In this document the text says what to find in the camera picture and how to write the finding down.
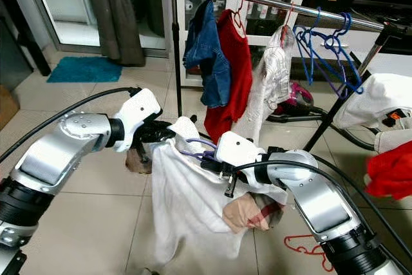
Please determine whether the plain cardboard box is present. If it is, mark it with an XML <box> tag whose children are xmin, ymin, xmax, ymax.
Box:
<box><xmin>0</xmin><ymin>85</ymin><xmax>21</xmax><ymax>121</ymax></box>

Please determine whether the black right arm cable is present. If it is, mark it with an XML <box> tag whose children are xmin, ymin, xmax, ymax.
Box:
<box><xmin>235</xmin><ymin>159</ymin><xmax>412</xmax><ymax>250</ymax></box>

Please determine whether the blue denim jacket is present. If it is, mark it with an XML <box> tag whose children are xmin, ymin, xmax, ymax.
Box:
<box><xmin>183</xmin><ymin>0</ymin><xmax>232</xmax><ymax>108</ymax></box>

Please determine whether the plain red garment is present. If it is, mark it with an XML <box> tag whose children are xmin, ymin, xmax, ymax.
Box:
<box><xmin>364</xmin><ymin>140</ymin><xmax>412</xmax><ymax>200</ymax></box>

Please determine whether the grey curtain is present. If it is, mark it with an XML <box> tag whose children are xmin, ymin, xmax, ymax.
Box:
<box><xmin>87</xmin><ymin>0</ymin><xmax>144</xmax><ymax>68</ymax></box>

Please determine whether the teal floor rug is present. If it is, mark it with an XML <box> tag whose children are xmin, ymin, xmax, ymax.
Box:
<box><xmin>46</xmin><ymin>56</ymin><xmax>124</xmax><ymax>84</ymax></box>

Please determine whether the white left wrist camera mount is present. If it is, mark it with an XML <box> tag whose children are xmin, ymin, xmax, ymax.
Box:
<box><xmin>113</xmin><ymin>88</ymin><xmax>163</xmax><ymax>153</ymax></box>

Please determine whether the glass sliding door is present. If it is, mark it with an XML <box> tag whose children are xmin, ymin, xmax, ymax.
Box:
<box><xmin>29</xmin><ymin>0</ymin><xmax>162</xmax><ymax>53</ymax></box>

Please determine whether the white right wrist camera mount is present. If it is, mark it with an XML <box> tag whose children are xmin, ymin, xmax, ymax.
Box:
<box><xmin>216</xmin><ymin>131</ymin><xmax>265</xmax><ymax>182</ymax></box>

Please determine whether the purple plastic hanger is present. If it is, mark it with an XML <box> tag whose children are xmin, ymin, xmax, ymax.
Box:
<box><xmin>183</xmin><ymin>137</ymin><xmax>220</xmax><ymax>162</ymax></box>

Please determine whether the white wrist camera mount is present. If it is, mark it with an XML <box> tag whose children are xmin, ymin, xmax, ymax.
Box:
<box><xmin>113</xmin><ymin>88</ymin><xmax>163</xmax><ymax>153</ymax></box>
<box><xmin>216</xmin><ymin>131</ymin><xmax>265</xmax><ymax>182</ymax></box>

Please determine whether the black side table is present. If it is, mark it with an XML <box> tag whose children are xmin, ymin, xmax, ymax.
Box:
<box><xmin>0</xmin><ymin>0</ymin><xmax>52</xmax><ymax>92</ymax></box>

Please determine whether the red hanging shirt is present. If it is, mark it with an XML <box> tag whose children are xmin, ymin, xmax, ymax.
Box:
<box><xmin>204</xmin><ymin>10</ymin><xmax>254</xmax><ymax>144</ymax></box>

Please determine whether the magenta canister vacuum cleaner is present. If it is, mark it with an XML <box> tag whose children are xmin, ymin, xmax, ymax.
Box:
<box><xmin>270</xmin><ymin>82</ymin><xmax>380</xmax><ymax>150</ymax></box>

